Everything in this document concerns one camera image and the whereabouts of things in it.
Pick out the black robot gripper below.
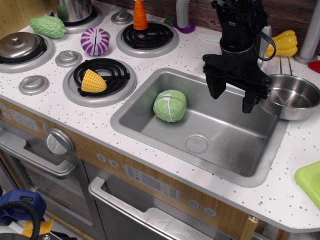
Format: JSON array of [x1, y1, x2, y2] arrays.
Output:
[[202, 39, 272, 114]]

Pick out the small steel pan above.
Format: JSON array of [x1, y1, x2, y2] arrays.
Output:
[[258, 56, 320, 121]]

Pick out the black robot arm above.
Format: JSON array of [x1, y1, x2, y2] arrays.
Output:
[[202, 0, 272, 114]]

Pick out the stainless steel sink basin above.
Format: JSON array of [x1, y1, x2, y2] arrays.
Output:
[[110, 68, 288, 187]]

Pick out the green toy cabbage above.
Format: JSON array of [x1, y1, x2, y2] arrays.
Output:
[[152, 89, 187, 123]]

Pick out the yellow toy bell pepper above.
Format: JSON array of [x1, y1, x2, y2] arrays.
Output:
[[272, 30, 298, 57]]

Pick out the red toy item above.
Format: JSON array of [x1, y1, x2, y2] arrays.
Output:
[[307, 60, 320, 73]]

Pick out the back right black burner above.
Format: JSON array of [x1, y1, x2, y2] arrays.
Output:
[[116, 21, 179, 59]]

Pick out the black burner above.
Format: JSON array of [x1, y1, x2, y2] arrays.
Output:
[[62, 58, 137, 108], [116, 21, 179, 59]]

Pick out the purple toy eggplant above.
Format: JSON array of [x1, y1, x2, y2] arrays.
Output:
[[163, 16, 196, 34]]

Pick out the grey toy faucet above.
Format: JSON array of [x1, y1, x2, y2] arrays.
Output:
[[175, 0, 190, 28]]

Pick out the front right black burner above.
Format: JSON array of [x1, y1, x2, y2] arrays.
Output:
[[62, 58, 137, 108]]

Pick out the lime green plastic tray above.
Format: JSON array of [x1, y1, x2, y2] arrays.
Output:
[[294, 161, 320, 209]]

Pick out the orange toy carrot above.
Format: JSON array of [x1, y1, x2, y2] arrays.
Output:
[[133, 0, 148, 31]]

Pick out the grey stove knob back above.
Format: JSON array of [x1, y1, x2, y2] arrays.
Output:
[[111, 8, 133, 25]]

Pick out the grey stove knob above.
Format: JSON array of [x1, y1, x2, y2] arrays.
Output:
[[111, 8, 133, 25], [55, 50, 83, 68], [18, 75, 50, 96]]

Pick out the yellow toy corn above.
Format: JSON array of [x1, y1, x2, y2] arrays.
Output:
[[81, 69, 107, 93]]

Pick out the purple white toy onion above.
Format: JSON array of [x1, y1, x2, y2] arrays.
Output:
[[80, 28, 110, 56]]

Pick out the back left burner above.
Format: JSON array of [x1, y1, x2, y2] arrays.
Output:
[[47, 5, 104, 35]]

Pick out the grey stove knob middle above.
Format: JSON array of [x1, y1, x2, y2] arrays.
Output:
[[55, 50, 83, 68]]

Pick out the tall steel pot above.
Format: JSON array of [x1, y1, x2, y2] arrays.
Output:
[[53, 0, 93, 23]]

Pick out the grey oven dial knob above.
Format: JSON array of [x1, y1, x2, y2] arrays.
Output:
[[45, 127, 75, 155]]

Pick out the front left burner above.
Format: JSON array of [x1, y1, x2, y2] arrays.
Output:
[[0, 33, 55, 74]]

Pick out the green toy bitter melon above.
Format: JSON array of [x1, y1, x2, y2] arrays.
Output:
[[29, 16, 67, 39]]

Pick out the grey stove knob front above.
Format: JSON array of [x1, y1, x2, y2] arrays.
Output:
[[18, 75, 50, 96]]

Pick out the steel pot lid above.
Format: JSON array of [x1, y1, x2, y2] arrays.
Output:
[[0, 32, 44, 60]]

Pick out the blue clamp tool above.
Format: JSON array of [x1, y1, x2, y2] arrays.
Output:
[[0, 189, 47, 222]]

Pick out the grey vertical post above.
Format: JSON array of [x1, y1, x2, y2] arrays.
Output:
[[294, 0, 320, 65]]

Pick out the grey dishwasher door handle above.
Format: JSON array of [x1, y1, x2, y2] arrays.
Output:
[[88, 175, 218, 240]]

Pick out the grey oven door handle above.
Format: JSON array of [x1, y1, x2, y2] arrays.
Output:
[[0, 128, 77, 180]]

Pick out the black cable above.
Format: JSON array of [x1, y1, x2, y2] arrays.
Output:
[[0, 200, 41, 240]]

